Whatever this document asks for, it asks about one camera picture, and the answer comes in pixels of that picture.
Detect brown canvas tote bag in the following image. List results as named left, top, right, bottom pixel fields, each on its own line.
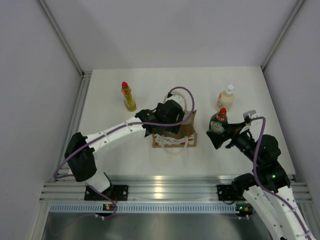
left=151, top=90, right=199, bottom=158

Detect aluminium frame post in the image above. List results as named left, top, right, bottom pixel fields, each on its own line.
left=36, top=0, right=85, bottom=76
left=260, top=0, right=308, bottom=72

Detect white slotted cable duct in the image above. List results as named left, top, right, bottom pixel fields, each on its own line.
left=49, top=203, right=253, bottom=214

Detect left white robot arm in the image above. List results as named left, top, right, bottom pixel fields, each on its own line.
left=64, top=95, right=186, bottom=200

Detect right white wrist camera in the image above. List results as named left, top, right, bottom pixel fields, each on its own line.
left=243, top=110, right=258, bottom=125

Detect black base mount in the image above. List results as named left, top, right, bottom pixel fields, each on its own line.
left=84, top=185, right=129, bottom=202
left=216, top=184, right=237, bottom=205

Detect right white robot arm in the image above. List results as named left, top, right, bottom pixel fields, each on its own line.
left=206, top=122, right=315, bottom=240

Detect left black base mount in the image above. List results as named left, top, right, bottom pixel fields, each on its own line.
left=84, top=185, right=129, bottom=202

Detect small brown bottle red cap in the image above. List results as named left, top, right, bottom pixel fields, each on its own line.
left=121, top=81, right=137, bottom=112

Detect left aluminium frame post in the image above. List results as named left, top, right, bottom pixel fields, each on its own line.
left=36, top=0, right=85, bottom=76

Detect right aluminium frame post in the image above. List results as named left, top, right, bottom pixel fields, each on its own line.
left=260, top=0, right=308, bottom=72

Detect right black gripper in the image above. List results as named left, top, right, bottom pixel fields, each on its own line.
left=206, top=120, right=262, bottom=165

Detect cream pump lotion bottle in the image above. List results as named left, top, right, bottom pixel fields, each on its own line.
left=216, top=84, right=235, bottom=112

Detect aluminium mounting rail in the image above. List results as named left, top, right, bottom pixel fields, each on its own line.
left=39, top=174, right=313, bottom=203

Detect dark bottle red cap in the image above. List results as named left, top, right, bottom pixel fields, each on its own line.
left=208, top=107, right=228, bottom=134

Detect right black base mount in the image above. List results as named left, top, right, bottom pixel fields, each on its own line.
left=216, top=184, right=237, bottom=205

